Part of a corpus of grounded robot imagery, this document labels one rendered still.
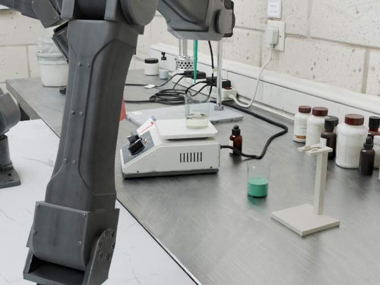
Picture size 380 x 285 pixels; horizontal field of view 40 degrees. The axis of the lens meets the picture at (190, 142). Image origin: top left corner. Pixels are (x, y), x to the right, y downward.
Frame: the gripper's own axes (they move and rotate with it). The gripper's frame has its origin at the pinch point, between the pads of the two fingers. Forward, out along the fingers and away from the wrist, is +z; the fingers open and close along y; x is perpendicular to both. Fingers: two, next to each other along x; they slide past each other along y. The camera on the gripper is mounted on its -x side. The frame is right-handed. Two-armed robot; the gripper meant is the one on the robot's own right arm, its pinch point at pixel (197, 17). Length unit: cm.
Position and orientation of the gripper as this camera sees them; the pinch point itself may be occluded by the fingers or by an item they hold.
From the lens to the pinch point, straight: 105.2
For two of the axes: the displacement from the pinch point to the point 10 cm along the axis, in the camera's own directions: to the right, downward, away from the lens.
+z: -1.6, -2.6, 9.5
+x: -0.2, 9.7, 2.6
